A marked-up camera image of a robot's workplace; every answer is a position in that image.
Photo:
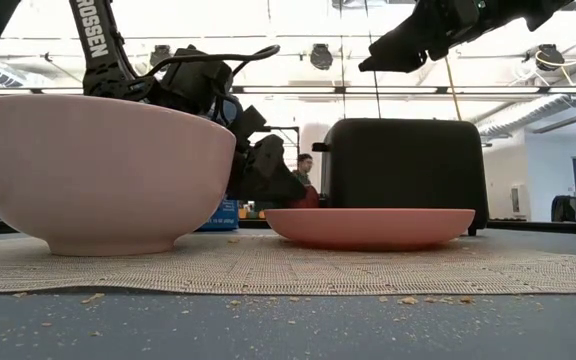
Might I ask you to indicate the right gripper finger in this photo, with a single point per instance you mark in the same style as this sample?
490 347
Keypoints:
398 50

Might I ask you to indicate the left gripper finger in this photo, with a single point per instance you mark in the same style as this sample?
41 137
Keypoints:
268 175

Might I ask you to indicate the dark red fruit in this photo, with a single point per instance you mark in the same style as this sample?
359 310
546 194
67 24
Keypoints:
309 200

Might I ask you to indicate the blue cereal box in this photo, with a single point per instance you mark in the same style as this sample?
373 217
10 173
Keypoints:
225 217

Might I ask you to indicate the pink plate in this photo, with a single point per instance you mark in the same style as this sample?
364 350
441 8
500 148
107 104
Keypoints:
368 227

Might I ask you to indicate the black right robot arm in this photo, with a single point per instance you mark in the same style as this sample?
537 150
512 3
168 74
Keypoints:
518 10

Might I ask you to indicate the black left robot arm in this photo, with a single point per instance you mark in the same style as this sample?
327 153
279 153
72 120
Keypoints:
95 40

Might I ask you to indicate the person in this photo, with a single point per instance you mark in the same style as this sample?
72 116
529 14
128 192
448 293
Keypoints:
304 165

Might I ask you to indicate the black round ceiling fixture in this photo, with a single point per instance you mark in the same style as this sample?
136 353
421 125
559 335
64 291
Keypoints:
321 56
160 55
549 56

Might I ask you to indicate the beige woven placemat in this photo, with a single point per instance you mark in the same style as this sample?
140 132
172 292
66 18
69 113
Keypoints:
268 270

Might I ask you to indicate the black toaster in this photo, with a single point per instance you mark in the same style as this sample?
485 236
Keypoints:
403 160

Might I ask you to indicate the white ceramic bowl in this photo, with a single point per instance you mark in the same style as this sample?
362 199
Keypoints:
98 170

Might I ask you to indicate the cereal crumb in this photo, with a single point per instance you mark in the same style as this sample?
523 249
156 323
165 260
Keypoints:
408 301

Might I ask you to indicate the black office chair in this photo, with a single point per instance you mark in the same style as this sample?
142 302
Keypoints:
564 210

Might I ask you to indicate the black metal rack frame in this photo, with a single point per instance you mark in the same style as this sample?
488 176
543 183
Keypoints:
288 129

